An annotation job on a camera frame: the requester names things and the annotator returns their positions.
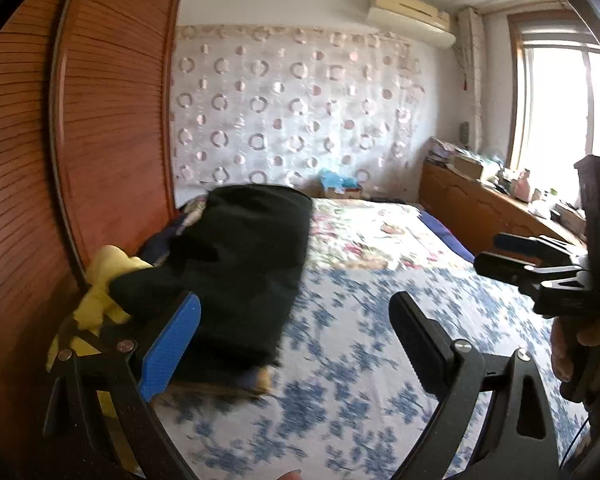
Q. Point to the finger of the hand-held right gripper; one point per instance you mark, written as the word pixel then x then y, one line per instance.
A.
pixel 505 267
pixel 525 245

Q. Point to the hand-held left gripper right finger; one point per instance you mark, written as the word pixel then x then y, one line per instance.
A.
pixel 420 335

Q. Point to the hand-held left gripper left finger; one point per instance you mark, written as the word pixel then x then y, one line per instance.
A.
pixel 172 340

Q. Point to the black printed t-shirt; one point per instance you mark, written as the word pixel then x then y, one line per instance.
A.
pixel 245 260

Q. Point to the person's right hand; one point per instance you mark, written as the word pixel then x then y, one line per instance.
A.
pixel 562 350

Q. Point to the person's left hand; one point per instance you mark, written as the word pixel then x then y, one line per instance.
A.
pixel 287 475

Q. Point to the white plastic bag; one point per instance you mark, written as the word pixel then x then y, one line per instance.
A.
pixel 541 209

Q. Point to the pink bottle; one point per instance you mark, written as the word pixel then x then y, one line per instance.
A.
pixel 522 185

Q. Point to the dark blue blanket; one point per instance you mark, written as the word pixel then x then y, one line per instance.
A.
pixel 447 237

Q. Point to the wooden sideboard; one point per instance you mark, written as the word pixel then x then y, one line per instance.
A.
pixel 470 200

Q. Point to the blue floral bed sheet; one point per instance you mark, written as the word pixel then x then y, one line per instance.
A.
pixel 360 390

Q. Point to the yellow printed cloth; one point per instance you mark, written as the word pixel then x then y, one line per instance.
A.
pixel 105 290

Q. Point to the flat cardboard box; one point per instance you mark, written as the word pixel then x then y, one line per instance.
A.
pixel 472 166

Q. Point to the navy blue garment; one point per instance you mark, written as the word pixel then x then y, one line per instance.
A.
pixel 160 245

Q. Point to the pink floral bed sheet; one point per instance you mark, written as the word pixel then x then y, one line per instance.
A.
pixel 380 230

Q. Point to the stack of books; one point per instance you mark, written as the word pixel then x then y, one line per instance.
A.
pixel 440 150

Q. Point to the window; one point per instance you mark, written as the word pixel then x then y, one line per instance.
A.
pixel 555 110

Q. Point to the small cardboard box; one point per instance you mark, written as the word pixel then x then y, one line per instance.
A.
pixel 342 192

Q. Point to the pale window curtain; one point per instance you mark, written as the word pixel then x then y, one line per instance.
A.
pixel 470 80

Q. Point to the blue plastic bag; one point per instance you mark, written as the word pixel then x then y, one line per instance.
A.
pixel 337 180

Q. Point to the wooden wardrobe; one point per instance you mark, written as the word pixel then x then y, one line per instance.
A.
pixel 45 160

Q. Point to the wall air conditioner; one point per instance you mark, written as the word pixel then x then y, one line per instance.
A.
pixel 410 15

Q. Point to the circle patterned wall curtain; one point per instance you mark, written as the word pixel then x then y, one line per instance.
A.
pixel 290 110

